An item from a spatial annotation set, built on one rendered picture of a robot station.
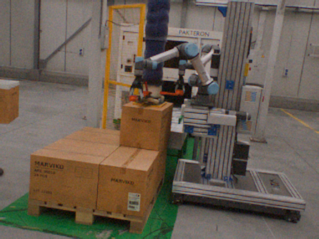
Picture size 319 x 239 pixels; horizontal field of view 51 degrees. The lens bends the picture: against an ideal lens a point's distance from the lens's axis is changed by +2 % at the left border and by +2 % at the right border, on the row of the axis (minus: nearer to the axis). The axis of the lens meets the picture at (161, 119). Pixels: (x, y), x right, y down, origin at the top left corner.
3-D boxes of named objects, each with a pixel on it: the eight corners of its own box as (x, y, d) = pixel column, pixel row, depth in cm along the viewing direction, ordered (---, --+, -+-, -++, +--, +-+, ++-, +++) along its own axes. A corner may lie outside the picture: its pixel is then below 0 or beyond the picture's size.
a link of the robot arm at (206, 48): (194, 84, 373) (213, 42, 381) (184, 83, 384) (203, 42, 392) (200, 89, 382) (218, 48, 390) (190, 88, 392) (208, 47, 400)
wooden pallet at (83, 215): (83, 170, 406) (83, 158, 403) (164, 182, 392) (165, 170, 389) (27, 215, 289) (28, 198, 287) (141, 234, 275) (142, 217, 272)
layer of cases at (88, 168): (84, 158, 403) (86, 126, 396) (164, 170, 389) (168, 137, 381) (28, 198, 287) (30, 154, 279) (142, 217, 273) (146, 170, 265)
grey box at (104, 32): (104, 48, 470) (106, 27, 464) (108, 49, 469) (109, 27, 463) (99, 48, 451) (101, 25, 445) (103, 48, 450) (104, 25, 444)
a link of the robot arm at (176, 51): (185, 41, 315) (138, 58, 303) (189, 40, 305) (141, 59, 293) (188, 53, 318) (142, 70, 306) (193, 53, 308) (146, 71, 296)
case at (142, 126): (136, 132, 388) (139, 99, 380) (169, 137, 380) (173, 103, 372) (118, 144, 330) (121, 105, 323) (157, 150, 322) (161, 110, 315)
